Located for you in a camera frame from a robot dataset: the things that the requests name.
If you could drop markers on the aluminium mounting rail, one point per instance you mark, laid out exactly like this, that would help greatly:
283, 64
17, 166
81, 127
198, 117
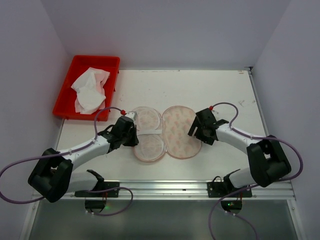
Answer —
197, 190

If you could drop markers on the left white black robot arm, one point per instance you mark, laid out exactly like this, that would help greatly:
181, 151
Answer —
53, 176

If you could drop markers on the peach floral mesh laundry bag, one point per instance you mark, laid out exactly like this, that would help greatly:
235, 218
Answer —
165, 133

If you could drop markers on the white bra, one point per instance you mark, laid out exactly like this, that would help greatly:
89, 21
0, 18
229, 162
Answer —
87, 95

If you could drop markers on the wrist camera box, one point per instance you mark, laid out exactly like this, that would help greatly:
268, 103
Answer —
214, 112
132, 115

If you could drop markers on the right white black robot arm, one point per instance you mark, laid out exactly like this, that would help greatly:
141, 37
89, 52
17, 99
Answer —
267, 160

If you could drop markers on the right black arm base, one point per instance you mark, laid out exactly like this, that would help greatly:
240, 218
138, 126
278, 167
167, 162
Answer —
219, 187

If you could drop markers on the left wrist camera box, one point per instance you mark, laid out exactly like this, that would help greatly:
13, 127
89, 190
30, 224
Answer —
132, 115

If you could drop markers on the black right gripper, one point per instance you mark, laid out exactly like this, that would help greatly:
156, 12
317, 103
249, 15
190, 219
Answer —
198, 129

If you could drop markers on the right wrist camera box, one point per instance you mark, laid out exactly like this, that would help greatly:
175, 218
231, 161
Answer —
214, 112

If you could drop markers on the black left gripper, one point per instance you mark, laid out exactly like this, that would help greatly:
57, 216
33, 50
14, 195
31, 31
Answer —
132, 137

